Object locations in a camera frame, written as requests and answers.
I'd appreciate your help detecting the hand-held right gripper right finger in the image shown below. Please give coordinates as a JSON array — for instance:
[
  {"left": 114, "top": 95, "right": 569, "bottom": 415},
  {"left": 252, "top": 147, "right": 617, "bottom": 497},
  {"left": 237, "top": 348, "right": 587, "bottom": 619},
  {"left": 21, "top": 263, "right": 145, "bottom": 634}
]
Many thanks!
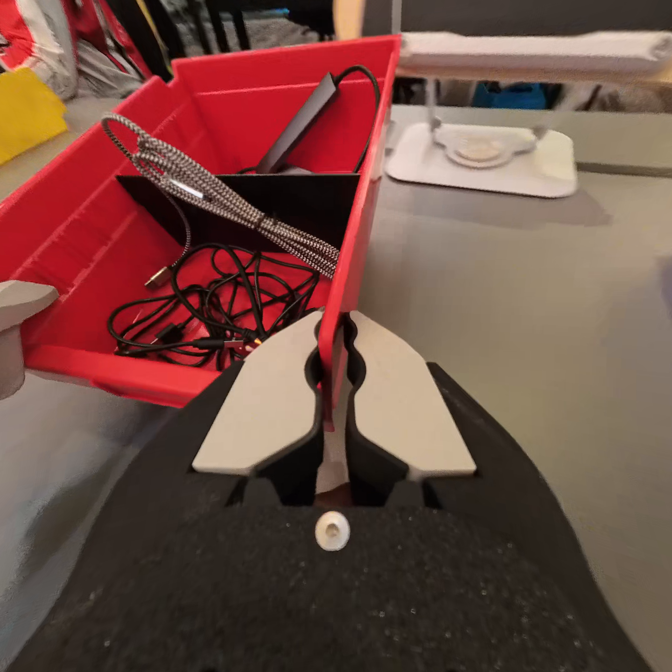
[{"left": 342, "top": 310, "right": 476, "bottom": 492}]

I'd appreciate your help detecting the grey desk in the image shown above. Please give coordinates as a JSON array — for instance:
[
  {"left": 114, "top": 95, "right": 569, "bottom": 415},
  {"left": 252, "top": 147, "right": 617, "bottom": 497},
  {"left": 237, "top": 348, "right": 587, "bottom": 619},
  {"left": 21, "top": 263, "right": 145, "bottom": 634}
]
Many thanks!
[{"left": 0, "top": 95, "right": 672, "bottom": 672}]

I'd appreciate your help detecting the white folding stand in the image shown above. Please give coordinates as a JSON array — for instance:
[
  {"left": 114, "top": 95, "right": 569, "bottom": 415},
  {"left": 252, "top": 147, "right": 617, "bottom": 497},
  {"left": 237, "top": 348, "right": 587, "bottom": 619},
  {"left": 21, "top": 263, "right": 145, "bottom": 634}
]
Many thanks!
[{"left": 386, "top": 32, "right": 672, "bottom": 198}]

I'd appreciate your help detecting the yellow plastic bin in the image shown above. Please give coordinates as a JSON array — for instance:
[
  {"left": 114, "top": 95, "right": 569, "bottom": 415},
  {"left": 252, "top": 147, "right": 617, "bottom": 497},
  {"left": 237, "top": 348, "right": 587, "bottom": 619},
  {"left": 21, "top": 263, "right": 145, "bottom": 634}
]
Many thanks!
[{"left": 0, "top": 69, "right": 69, "bottom": 167}]

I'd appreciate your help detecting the red plastic bin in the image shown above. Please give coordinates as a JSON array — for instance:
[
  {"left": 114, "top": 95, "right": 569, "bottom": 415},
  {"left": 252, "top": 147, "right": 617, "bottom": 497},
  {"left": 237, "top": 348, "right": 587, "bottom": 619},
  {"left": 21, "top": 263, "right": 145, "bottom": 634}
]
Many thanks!
[{"left": 0, "top": 35, "right": 403, "bottom": 408}]

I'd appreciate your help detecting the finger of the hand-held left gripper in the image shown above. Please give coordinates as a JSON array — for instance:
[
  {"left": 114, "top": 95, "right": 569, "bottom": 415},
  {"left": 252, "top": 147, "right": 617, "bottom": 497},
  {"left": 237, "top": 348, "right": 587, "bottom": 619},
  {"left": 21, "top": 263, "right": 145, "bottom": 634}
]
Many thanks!
[{"left": 0, "top": 282, "right": 58, "bottom": 400}]

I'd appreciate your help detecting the red white printed bag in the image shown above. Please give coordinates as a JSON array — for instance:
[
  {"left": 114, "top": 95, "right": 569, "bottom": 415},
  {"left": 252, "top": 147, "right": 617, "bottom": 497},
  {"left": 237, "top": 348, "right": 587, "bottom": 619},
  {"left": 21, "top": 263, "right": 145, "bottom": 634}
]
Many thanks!
[{"left": 0, "top": 0, "right": 79, "bottom": 95}]

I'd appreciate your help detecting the black cable gold plug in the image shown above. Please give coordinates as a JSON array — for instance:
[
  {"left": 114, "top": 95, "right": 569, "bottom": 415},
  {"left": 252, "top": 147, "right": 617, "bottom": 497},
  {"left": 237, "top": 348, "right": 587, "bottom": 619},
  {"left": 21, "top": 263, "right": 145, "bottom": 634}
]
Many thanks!
[{"left": 105, "top": 189, "right": 321, "bottom": 368}]

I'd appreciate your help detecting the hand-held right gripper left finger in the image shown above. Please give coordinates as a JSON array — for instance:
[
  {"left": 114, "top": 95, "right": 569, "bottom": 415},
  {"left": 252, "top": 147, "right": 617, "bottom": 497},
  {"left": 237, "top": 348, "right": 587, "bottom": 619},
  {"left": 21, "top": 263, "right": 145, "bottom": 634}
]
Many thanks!
[{"left": 192, "top": 312, "right": 326, "bottom": 492}]

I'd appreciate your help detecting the grey hub with cable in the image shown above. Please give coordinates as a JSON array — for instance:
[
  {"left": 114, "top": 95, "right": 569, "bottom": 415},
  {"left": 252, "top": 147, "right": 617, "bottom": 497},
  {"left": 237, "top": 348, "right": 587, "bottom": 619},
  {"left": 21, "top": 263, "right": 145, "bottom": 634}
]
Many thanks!
[{"left": 242, "top": 65, "right": 382, "bottom": 177}]

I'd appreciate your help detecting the black divider in red bin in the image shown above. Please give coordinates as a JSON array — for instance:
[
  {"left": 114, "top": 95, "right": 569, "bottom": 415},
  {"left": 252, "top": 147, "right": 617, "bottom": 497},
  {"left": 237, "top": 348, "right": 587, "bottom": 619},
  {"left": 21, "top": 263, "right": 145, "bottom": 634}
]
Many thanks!
[{"left": 116, "top": 171, "right": 363, "bottom": 258}]

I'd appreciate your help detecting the braided grey cable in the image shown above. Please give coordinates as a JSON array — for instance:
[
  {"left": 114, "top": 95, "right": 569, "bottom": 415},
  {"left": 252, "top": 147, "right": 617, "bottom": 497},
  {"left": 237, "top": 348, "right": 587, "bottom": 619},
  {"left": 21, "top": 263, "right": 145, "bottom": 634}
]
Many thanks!
[{"left": 100, "top": 113, "right": 342, "bottom": 281}]

